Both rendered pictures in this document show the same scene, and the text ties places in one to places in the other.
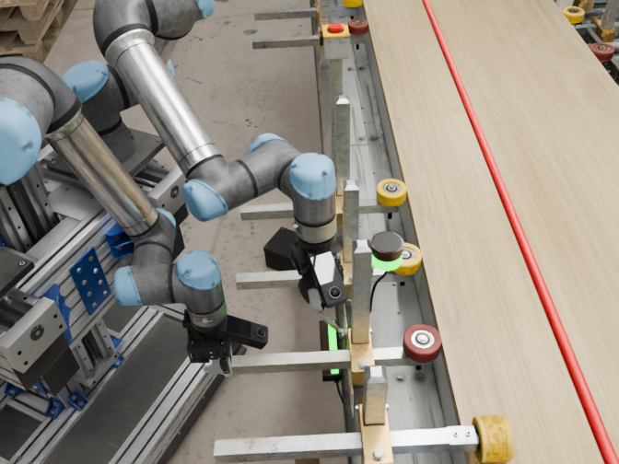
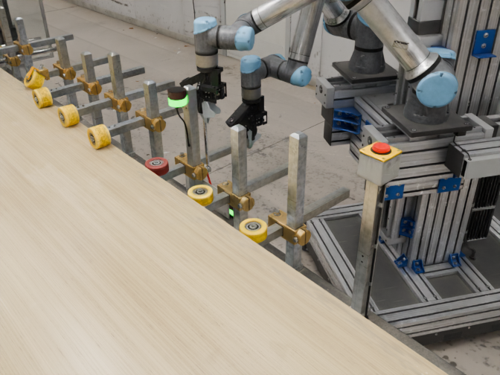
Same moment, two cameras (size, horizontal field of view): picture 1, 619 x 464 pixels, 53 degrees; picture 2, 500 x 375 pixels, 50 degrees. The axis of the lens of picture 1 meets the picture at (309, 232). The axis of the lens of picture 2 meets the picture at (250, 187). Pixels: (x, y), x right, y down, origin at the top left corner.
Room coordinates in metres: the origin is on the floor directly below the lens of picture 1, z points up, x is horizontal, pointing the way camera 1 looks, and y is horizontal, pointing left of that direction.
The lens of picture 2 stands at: (2.20, -1.04, 1.80)
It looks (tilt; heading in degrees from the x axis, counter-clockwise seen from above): 32 degrees down; 139
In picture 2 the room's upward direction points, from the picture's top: 1 degrees counter-clockwise
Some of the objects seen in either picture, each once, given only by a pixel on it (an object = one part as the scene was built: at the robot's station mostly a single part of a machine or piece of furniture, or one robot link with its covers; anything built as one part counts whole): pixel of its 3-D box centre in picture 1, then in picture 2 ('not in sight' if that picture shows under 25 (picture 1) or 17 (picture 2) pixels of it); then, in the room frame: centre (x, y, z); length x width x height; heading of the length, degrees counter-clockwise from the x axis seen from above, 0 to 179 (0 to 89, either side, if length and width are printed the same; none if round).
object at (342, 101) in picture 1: (343, 173); (295, 207); (1.32, -0.10, 0.93); 0.03 x 0.03 x 0.48; 0
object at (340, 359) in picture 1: (332, 360); (202, 160); (0.79, -0.03, 0.84); 0.43 x 0.03 x 0.04; 90
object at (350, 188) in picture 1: (350, 257); (239, 192); (1.07, -0.10, 0.87); 0.03 x 0.03 x 0.48; 0
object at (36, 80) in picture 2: not in sight; (34, 80); (-0.22, -0.24, 0.93); 0.09 x 0.08 x 0.09; 90
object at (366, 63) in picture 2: not in sight; (367, 56); (0.91, 0.75, 1.09); 0.15 x 0.15 x 0.10
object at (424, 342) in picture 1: (420, 353); (158, 175); (0.78, -0.23, 0.85); 0.08 x 0.08 x 0.11
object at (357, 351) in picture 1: (361, 352); (190, 167); (0.80, -0.10, 0.85); 0.13 x 0.06 x 0.05; 0
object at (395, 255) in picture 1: (387, 246); (176, 93); (0.82, -0.15, 1.15); 0.06 x 0.06 x 0.02
